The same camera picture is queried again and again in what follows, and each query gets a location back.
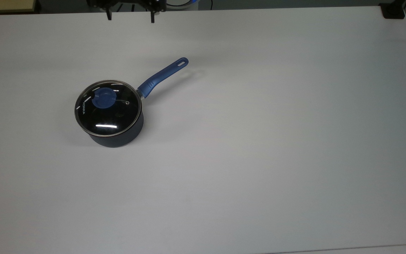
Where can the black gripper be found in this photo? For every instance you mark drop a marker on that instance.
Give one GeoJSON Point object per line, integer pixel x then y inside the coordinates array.
{"type": "Point", "coordinates": [136, 2]}

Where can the black clamp on table corner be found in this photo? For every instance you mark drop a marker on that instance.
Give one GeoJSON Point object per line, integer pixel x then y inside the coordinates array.
{"type": "Point", "coordinates": [393, 10]}

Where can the glass lid with blue knob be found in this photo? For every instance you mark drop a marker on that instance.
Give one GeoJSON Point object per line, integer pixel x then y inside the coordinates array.
{"type": "Point", "coordinates": [104, 98]}

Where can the wooden board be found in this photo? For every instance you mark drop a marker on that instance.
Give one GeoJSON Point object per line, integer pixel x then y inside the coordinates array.
{"type": "Point", "coordinates": [5, 5]}

